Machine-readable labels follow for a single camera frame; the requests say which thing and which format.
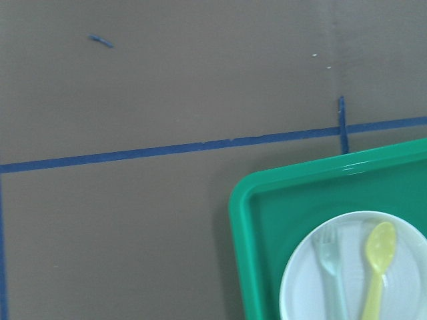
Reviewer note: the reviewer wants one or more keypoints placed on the yellow plastic spoon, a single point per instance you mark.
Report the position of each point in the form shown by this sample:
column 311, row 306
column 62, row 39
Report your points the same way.
column 380, row 250

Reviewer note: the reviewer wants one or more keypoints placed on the green plastic tray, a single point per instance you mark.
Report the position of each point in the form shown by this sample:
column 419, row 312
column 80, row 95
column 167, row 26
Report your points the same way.
column 272, row 211

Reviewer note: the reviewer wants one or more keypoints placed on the translucent plastic fork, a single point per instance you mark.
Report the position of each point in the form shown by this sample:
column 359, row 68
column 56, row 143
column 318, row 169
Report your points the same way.
column 326, row 244

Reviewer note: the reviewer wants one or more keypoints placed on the white round plate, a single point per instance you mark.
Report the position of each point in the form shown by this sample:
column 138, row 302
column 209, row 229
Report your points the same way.
column 305, row 293

